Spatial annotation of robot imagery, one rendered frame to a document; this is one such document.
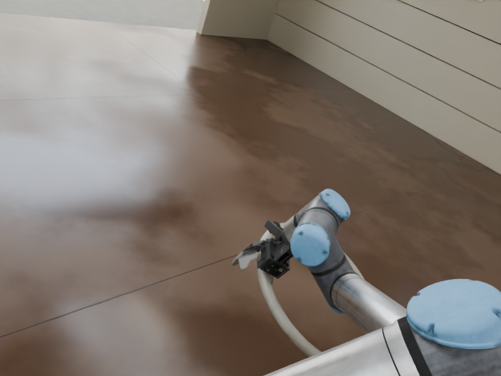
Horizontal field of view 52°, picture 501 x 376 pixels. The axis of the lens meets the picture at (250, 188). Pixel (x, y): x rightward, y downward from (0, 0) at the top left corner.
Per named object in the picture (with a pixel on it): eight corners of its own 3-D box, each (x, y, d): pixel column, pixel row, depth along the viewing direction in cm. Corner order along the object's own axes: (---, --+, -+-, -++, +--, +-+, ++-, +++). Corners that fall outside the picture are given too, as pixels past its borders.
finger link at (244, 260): (226, 271, 141) (256, 261, 138) (227, 254, 145) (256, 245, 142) (231, 277, 143) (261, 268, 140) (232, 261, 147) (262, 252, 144)
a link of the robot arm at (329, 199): (321, 196, 122) (330, 179, 130) (288, 225, 129) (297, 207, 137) (350, 224, 123) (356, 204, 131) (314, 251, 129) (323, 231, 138)
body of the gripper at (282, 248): (254, 268, 137) (283, 245, 131) (256, 245, 144) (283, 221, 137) (276, 280, 140) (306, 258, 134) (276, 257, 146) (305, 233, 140)
